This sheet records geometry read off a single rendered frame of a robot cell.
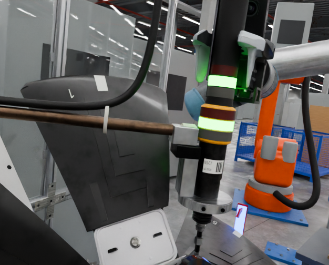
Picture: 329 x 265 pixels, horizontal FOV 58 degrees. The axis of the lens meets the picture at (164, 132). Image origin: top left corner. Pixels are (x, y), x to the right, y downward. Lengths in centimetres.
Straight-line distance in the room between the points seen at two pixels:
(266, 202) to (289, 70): 363
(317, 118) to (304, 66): 775
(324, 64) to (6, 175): 68
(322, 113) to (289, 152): 435
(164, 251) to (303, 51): 54
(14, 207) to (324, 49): 67
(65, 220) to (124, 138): 94
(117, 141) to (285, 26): 402
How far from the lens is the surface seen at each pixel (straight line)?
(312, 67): 75
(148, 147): 42
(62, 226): 132
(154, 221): 38
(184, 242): 54
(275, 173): 426
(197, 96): 63
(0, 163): 59
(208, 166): 37
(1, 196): 23
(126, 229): 38
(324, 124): 841
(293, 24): 436
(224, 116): 36
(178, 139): 35
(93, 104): 35
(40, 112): 36
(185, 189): 37
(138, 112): 45
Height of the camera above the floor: 143
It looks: 8 degrees down
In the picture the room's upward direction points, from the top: 7 degrees clockwise
